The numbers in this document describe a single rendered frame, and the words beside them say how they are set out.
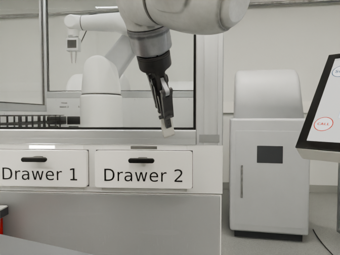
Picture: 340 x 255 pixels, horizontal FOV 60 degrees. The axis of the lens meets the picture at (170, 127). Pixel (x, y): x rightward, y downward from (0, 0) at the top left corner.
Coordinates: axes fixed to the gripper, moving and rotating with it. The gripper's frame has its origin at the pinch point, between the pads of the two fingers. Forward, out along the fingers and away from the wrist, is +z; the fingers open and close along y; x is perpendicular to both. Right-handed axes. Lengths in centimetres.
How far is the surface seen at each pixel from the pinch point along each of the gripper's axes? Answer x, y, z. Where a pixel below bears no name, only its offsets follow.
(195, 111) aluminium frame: -11.5, 8.1, 4.6
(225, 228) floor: -56, 84, 191
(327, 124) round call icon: -31.4, -20.9, -0.7
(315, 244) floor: -110, 36, 184
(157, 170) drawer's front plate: 4.9, 2.0, 15.8
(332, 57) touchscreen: -46.9, -5.0, -6.8
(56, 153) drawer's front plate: 31.0, 16.3, 8.5
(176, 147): -2.7, 4.2, 12.0
